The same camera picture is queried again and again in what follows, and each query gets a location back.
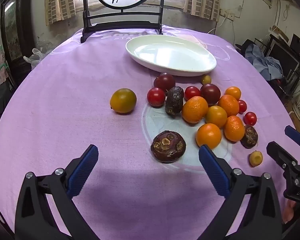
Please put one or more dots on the large red cherry tomato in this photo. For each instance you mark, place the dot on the large red cherry tomato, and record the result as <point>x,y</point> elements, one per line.
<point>156,96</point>

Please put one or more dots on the black monitor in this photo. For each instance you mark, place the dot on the black monitor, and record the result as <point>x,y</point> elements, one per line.
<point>283,57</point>

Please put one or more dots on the dark wooden cabinet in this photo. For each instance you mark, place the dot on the dark wooden cabinet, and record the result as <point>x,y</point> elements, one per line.
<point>15,30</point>

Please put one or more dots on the green-yellow round tomato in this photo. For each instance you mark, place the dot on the green-yellow round tomato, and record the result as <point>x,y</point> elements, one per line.
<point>123,100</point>

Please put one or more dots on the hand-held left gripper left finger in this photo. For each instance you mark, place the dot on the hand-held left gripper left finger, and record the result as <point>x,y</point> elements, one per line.
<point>83,170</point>

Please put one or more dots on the textured orange mandarin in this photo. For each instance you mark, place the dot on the textured orange mandarin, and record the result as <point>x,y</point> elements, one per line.
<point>228,105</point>

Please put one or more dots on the black speaker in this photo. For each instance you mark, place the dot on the black speaker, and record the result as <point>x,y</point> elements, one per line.
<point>298,43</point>

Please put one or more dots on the person's right hand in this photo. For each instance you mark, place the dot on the person's right hand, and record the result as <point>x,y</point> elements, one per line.
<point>288,211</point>

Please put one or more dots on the pile of blue clothes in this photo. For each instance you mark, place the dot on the pile of blue clothes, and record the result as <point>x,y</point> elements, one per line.
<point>265,62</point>

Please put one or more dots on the yellow orange mandarin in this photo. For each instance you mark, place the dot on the yellow orange mandarin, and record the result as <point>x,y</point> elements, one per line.
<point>216,116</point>

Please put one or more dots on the large round water chestnut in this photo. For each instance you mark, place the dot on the large round water chestnut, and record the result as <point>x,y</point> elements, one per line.
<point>168,147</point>

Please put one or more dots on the black framed painted screen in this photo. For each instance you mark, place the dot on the black framed painted screen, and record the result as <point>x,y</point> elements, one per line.
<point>120,25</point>

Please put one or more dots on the white oval plate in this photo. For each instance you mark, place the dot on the white oval plate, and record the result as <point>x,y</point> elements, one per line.
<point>170,52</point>

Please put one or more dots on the dark red tomato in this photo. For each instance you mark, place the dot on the dark red tomato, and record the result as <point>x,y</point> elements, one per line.
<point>164,82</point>
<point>210,94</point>

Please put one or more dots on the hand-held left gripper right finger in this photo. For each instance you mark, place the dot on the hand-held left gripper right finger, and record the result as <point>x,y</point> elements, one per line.
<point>212,170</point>

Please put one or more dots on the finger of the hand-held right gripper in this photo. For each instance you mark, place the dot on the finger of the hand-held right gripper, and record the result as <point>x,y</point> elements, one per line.
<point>293,133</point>
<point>280,152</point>

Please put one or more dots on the small dark water chestnut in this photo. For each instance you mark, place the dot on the small dark water chestnut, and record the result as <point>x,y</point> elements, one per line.
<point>249,136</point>

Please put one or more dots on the brick pattern curtain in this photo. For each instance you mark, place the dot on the brick pattern curtain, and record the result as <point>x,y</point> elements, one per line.
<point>58,2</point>
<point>205,0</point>

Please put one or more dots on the small yellow fruit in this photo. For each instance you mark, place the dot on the small yellow fruit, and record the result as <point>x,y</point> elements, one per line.
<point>255,158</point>

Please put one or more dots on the smooth round orange mandarin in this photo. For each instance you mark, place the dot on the smooth round orange mandarin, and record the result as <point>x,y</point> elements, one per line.
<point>208,135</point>

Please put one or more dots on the elongated wrinkled dark water chestnut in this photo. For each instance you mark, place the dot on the elongated wrinkled dark water chestnut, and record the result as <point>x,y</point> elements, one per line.
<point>174,100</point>

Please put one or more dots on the purple tablecloth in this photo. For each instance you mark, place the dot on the purple tablecloth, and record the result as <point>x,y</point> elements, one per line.
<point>65,130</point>

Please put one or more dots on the oval orange mandarin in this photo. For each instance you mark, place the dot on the oval orange mandarin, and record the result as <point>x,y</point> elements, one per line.
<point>234,128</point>

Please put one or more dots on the white plastic bag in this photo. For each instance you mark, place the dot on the white plastic bag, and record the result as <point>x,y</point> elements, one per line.
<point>36,57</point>

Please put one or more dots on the large orange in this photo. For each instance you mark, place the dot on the large orange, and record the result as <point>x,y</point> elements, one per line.
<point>194,109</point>

